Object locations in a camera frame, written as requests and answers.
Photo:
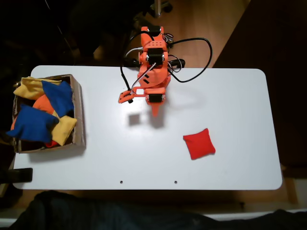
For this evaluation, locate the red bean bag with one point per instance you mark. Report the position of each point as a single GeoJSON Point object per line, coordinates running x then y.
{"type": "Point", "coordinates": [51, 144]}
{"type": "Point", "coordinates": [199, 144]}

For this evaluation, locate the cardboard box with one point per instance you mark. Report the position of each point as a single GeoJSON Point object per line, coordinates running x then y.
{"type": "Point", "coordinates": [78, 112]}

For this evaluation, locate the yellow bean bag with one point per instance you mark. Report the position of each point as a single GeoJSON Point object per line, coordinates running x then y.
{"type": "Point", "coordinates": [63, 129]}
{"type": "Point", "coordinates": [30, 88]}

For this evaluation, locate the blue bean bag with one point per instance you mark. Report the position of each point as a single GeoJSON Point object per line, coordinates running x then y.
{"type": "Point", "coordinates": [58, 97]}
{"type": "Point", "coordinates": [32, 124]}

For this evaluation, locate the orange bean bag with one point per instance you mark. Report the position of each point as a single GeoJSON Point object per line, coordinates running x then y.
{"type": "Point", "coordinates": [43, 105]}

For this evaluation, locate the black table clamp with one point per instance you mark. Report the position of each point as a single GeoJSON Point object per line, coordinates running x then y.
{"type": "Point", "coordinates": [21, 175]}
{"type": "Point", "coordinates": [178, 62]}

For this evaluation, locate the chair base with pole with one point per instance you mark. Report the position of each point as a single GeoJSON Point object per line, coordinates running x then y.
{"type": "Point", "coordinates": [158, 7]}

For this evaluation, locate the person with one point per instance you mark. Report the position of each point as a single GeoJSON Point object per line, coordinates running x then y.
{"type": "Point", "coordinates": [120, 213]}

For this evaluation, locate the orange gripper camera mount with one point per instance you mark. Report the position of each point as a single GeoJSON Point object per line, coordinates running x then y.
{"type": "Point", "coordinates": [124, 97]}

